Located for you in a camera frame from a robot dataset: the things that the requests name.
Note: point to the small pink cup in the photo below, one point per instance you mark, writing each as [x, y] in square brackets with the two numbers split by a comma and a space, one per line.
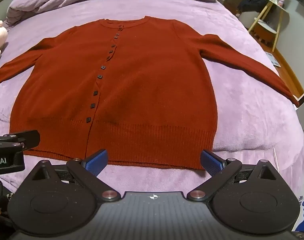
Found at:
[281, 2]

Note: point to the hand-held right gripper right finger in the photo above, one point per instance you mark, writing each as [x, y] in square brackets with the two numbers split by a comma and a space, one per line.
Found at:
[211, 162]

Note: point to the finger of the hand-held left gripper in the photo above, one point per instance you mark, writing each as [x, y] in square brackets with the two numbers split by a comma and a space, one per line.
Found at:
[27, 138]

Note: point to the black cloth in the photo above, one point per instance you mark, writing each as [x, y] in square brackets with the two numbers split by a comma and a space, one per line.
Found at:
[253, 2]

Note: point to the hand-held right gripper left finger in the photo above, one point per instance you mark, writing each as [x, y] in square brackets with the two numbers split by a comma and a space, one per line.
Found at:
[97, 162]

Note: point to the wooden side table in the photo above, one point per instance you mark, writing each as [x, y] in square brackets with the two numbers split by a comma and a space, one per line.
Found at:
[266, 8]

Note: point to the printed paper sheet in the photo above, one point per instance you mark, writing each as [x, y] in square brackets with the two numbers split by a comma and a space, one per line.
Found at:
[273, 59]

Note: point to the thin white stick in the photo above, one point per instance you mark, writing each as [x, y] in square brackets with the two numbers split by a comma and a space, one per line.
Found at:
[275, 158]

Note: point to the red knitted cardigan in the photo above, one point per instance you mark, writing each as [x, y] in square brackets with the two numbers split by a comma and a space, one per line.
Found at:
[142, 85]

